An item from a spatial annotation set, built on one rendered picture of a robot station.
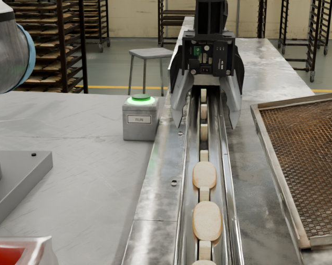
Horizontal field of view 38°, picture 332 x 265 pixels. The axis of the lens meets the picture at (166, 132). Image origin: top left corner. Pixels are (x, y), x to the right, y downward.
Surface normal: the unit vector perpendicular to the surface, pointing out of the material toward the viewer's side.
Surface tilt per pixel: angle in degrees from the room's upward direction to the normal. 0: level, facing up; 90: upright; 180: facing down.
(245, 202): 0
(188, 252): 0
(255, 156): 0
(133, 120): 90
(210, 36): 90
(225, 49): 90
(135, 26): 90
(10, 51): 75
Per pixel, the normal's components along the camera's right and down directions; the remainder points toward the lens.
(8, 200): 0.99, 0.04
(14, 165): -0.04, -0.94
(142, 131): -0.07, 0.32
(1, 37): 0.75, 0.09
